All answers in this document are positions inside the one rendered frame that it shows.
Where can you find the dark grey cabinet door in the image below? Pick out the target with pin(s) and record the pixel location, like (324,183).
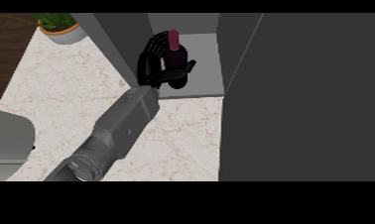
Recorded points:
(303,102)

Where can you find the pale grey rounded appliance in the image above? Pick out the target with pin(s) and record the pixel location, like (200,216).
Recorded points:
(15,138)

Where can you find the dark wine bottle red neck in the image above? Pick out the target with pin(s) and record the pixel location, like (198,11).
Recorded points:
(176,56)

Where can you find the grey cabinet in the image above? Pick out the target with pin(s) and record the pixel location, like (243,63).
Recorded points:
(203,69)

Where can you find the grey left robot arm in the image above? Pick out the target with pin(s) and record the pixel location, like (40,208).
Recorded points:
(125,119)

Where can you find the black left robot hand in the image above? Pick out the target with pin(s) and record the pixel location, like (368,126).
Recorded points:
(150,69)

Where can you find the green plant in white pot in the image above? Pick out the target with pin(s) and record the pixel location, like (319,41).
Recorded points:
(66,34)

